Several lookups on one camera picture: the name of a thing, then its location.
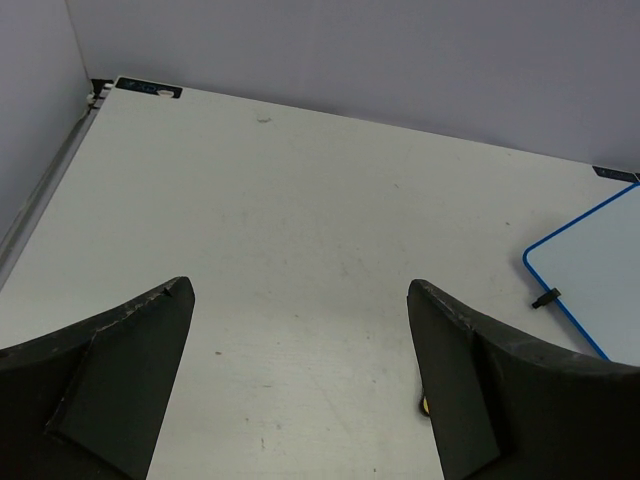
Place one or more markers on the blue-framed whiteboard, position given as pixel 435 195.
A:
pixel 593 261

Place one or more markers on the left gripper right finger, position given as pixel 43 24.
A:
pixel 504 404

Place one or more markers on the left blue corner label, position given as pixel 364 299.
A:
pixel 149 88

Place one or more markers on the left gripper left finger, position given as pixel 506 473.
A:
pixel 88 401

